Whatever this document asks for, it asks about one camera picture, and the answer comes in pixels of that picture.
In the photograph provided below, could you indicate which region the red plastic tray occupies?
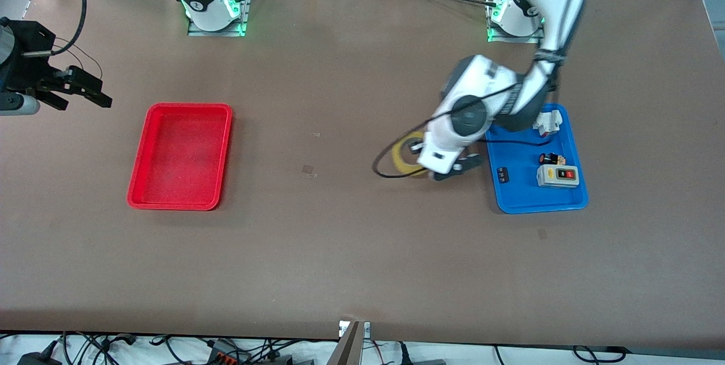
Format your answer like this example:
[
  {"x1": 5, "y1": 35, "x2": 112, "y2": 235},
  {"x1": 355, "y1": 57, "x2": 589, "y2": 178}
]
[{"x1": 127, "y1": 103, "x2": 233, "y2": 211}]

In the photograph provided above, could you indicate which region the orange black connector box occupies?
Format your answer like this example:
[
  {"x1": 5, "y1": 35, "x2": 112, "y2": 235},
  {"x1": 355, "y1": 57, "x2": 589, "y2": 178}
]
[{"x1": 205, "y1": 339, "x2": 251, "y2": 365}]

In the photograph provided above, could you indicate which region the yellow clear tape roll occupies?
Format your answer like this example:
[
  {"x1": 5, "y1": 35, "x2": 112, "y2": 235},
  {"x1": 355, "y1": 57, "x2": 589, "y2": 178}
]
[{"x1": 391, "y1": 131, "x2": 432, "y2": 178}]

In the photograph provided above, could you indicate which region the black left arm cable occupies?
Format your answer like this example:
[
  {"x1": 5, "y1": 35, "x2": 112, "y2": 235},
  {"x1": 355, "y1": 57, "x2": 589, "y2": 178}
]
[{"x1": 372, "y1": 48, "x2": 568, "y2": 179}]

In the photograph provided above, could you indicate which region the black power adapter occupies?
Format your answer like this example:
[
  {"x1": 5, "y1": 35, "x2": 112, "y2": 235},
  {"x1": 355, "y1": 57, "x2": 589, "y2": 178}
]
[{"x1": 16, "y1": 350, "x2": 64, "y2": 365}]

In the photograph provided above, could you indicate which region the grey push button switch box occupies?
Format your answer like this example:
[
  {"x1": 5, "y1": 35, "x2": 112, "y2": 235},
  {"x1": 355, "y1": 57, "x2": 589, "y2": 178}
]
[{"x1": 536, "y1": 164, "x2": 581, "y2": 189}]

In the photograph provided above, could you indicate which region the black looped floor cable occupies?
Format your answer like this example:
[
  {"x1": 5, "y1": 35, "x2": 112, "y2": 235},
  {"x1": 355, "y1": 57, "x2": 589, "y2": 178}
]
[{"x1": 571, "y1": 345, "x2": 628, "y2": 363}]

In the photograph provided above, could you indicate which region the blue plastic tray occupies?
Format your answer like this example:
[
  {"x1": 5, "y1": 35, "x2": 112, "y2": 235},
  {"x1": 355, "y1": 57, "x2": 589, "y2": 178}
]
[{"x1": 482, "y1": 103, "x2": 590, "y2": 215}]

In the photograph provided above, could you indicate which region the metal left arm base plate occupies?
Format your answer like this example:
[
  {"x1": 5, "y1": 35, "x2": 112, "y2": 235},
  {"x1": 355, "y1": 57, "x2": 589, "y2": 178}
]
[{"x1": 487, "y1": 11, "x2": 545, "y2": 44}]

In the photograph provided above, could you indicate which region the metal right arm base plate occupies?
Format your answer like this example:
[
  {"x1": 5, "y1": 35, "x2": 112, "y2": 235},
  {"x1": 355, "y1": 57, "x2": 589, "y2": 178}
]
[{"x1": 187, "y1": 0, "x2": 253, "y2": 37}]

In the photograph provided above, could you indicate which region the aluminium profile bar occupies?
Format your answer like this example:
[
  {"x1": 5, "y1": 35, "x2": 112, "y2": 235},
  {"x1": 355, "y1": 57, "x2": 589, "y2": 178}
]
[{"x1": 329, "y1": 320, "x2": 372, "y2": 365}]

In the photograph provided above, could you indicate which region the white electrical plug block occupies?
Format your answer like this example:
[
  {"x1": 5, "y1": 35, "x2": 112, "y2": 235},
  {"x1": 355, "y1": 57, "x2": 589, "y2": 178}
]
[{"x1": 532, "y1": 105, "x2": 564, "y2": 138}]

